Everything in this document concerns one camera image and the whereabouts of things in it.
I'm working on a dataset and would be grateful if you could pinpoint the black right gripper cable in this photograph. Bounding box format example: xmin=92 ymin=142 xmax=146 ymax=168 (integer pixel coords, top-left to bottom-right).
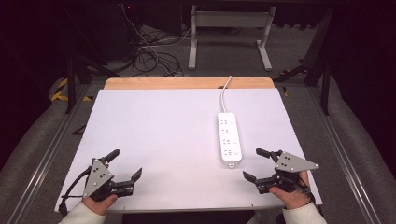
xmin=297 ymin=181 xmax=316 ymax=204

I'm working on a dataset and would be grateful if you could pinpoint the white board sheet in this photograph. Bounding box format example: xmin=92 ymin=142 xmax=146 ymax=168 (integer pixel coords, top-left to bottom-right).
xmin=54 ymin=88 xmax=323 ymax=214

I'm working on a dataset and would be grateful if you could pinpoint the white power strip cable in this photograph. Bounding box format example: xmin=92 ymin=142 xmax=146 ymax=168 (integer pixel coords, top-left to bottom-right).
xmin=219 ymin=75 xmax=233 ymax=114

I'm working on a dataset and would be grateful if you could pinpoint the tangle of black floor cables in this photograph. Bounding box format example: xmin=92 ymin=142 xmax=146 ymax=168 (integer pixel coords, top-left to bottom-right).
xmin=124 ymin=26 xmax=185 ymax=78

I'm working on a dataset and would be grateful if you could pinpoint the person's dark clothing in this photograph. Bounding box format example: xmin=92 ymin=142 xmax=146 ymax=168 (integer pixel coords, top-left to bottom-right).
xmin=120 ymin=210 xmax=257 ymax=224

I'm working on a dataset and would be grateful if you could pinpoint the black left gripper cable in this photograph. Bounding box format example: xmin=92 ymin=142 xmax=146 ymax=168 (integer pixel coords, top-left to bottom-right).
xmin=58 ymin=167 xmax=93 ymax=217

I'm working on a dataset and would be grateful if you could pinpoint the person's left hand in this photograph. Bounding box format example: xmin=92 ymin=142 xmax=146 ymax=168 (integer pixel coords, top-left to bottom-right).
xmin=80 ymin=194 xmax=119 ymax=217

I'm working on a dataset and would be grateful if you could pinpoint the black metal stand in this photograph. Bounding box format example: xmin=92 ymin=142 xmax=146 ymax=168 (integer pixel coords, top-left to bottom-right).
xmin=273 ymin=7 xmax=334 ymax=117
xmin=60 ymin=6 xmax=123 ymax=115

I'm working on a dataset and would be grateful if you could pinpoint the yellow black hazard tape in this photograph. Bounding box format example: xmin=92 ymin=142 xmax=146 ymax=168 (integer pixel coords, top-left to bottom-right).
xmin=50 ymin=77 xmax=94 ymax=103

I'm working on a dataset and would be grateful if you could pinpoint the white metal desk frame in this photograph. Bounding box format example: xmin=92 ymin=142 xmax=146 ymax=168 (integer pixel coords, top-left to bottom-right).
xmin=188 ymin=4 xmax=277 ymax=72

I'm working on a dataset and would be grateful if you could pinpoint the aluminium floor rail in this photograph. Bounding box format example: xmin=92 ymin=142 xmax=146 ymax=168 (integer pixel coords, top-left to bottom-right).
xmin=7 ymin=83 xmax=92 ymax=224
xmin=306 ymin=86 xmax=382 ymax=224

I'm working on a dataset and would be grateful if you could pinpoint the thin white floor cable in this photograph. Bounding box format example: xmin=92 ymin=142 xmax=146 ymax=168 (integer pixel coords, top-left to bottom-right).
xmin=120 ymin=3 xmax=177 ymax=77

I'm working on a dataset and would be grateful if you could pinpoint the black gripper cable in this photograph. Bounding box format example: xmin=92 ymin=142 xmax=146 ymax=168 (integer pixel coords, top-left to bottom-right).
xmin=297 ymin=181 xmax=316 ymax=204
xmin=58 ymin=167 xmax=93 ymax=217

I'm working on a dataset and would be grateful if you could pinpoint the white power strip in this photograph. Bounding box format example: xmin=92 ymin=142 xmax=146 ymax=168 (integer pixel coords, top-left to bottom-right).
xmin=217 ymin=111 xmax=244 ymax=169

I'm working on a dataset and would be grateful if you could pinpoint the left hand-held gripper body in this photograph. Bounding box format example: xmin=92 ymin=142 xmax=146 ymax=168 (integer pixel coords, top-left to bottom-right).
xmin=82 ymin=158 xmax=135 ymax=203

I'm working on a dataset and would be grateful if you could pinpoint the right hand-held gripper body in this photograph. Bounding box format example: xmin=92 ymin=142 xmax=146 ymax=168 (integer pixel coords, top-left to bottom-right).
xmin=255 ymin=150 xmax=320 ymax=195

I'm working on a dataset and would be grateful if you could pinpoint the person's right hand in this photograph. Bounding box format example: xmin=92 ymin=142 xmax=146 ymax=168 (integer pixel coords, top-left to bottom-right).
xmin=268 ymin=170 xmax=313 ymax=211

